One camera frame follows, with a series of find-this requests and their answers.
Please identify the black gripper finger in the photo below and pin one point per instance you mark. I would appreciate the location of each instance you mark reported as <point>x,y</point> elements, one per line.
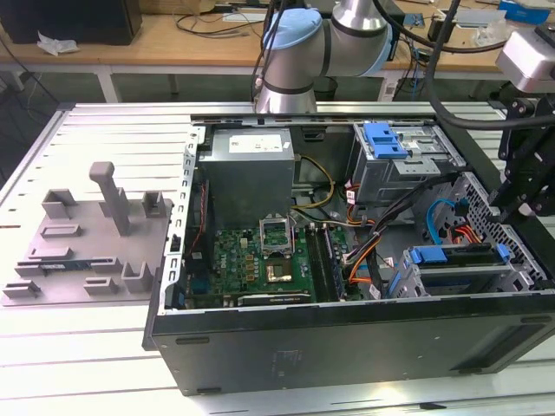
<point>542,195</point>
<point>520,167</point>

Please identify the white flat tray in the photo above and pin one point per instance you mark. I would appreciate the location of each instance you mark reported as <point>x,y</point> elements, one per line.
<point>481,18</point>

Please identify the crumpled white paper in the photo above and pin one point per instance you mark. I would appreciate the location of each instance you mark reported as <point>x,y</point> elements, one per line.
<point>56,45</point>

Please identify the green RAM stick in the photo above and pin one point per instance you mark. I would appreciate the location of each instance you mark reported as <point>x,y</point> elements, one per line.
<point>65,264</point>

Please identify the metal drive cage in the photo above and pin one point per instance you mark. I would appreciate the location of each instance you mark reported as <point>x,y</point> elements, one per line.
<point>390,177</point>

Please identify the green motherboard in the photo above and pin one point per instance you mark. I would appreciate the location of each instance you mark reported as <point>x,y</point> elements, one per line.
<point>234,260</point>

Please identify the black graphics card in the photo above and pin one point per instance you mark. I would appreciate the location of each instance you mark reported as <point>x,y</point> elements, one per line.
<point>273,299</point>

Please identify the wooden desk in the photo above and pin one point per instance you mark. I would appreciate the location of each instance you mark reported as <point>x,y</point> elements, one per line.
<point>152,47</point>

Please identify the blue plastic cage latch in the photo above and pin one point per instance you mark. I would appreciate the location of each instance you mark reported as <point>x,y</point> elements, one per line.
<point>383,143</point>

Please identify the CPU socket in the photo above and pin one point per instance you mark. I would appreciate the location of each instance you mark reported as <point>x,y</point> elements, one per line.
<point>278,272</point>

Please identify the blue cardboard box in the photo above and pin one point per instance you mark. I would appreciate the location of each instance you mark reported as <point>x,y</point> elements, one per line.
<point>524,13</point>

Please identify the grey parts rack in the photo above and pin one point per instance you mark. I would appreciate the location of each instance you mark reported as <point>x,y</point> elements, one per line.
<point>86,251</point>

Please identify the grey power supply unit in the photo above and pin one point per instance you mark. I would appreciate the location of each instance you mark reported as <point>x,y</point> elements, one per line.
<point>247,182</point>

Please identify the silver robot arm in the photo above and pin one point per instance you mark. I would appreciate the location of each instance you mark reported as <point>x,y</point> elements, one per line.
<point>347,43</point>

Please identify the black PC case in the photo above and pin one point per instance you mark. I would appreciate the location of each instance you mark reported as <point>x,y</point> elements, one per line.
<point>347,346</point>

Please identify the metal disk bay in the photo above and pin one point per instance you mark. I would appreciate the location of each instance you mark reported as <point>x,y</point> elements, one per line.
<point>477,269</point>

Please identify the hard disk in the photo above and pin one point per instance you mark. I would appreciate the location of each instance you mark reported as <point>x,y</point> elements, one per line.
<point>429,255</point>

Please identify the brown and black box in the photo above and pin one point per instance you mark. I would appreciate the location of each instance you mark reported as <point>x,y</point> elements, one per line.
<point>432,27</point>

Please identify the clear plastic bag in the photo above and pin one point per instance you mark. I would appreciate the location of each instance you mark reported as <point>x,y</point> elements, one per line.
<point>490,34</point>

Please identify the black waste bin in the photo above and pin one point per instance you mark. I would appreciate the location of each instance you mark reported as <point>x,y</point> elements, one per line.
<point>325,89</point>

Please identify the large black box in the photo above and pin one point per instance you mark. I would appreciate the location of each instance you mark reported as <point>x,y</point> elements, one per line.
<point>65,21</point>

